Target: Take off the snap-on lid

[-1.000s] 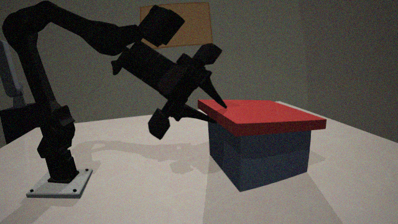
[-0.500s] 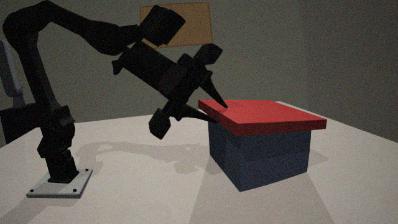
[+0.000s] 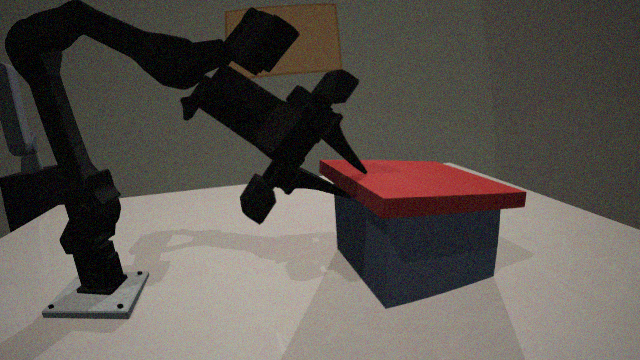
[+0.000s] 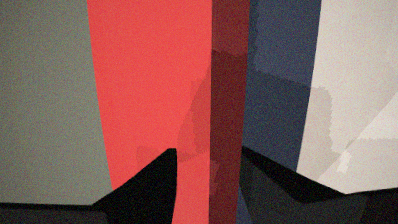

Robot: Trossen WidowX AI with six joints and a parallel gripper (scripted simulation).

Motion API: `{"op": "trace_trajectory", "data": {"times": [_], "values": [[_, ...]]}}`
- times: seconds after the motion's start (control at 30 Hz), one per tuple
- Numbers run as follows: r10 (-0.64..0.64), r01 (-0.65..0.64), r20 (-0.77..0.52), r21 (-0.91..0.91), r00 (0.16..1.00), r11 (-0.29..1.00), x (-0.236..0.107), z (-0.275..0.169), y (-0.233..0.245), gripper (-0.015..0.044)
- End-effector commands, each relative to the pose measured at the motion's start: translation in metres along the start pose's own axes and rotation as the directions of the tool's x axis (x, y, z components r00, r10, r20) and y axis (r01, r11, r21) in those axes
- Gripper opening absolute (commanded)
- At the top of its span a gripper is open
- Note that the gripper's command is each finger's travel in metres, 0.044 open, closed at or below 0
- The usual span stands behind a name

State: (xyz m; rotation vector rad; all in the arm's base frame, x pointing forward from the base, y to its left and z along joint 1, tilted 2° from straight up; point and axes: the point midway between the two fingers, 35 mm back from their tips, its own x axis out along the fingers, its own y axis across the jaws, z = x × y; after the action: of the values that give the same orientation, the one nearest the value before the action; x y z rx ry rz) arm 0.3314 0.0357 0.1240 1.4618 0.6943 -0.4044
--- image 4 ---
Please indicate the red lid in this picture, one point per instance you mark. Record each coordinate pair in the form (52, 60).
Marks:
(172, 74)

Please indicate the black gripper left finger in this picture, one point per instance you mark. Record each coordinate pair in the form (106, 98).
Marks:
(148, 197)

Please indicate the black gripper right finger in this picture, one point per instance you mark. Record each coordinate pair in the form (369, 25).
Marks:
(274, 194)

